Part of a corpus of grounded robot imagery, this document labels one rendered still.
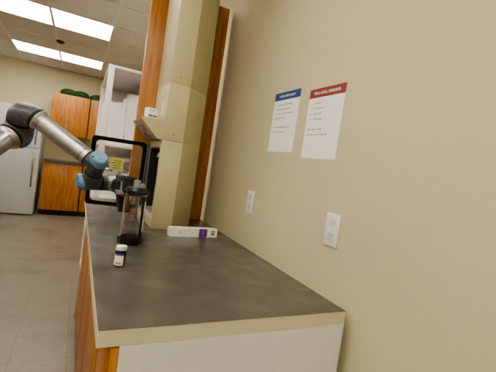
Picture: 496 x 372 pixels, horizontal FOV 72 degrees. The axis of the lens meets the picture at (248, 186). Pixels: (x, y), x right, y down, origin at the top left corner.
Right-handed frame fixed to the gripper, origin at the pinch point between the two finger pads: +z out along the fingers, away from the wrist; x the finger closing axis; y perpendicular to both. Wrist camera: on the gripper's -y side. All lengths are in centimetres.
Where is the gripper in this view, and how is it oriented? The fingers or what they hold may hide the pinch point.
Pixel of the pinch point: (135, 195)
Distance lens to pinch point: 151.2
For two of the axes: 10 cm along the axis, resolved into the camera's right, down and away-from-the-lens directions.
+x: 7.4, 0.8, 6.7
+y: 1.4, -9.9, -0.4
